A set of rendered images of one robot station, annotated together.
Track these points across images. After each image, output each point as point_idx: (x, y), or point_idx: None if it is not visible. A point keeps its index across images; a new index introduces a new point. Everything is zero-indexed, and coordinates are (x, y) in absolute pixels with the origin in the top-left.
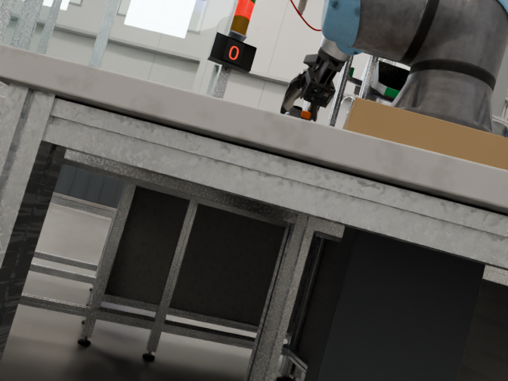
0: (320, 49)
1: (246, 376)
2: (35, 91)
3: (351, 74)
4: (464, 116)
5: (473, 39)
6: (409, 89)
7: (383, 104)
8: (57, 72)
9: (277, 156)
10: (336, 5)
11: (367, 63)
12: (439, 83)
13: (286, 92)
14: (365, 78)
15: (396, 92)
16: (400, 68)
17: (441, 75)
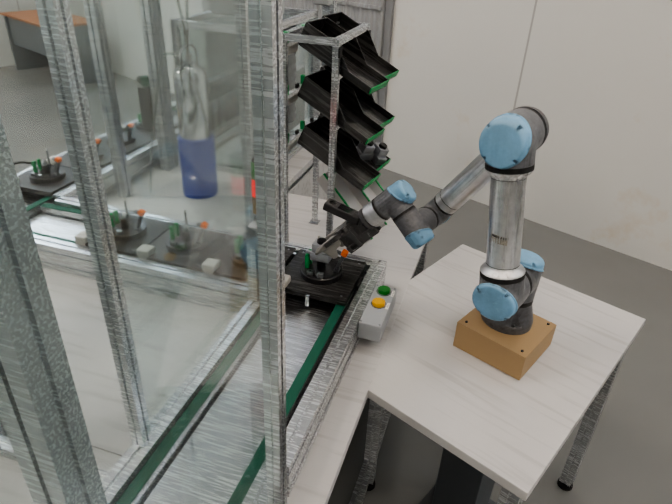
0: (366, 223)
1: (370, 408)
2: None
3: (288, 141)
4: (532, 321)
5: (535, 291)
6: (511, 316)
7: (530, 352)
8: (539, 478)
9: None
10: (506, 318)
11: (304, 131)
12: (525, 313)
13: (326, 244)
14: (332, 169)
15: (368, 184)
16: (321, 118)
17: (525, 309)
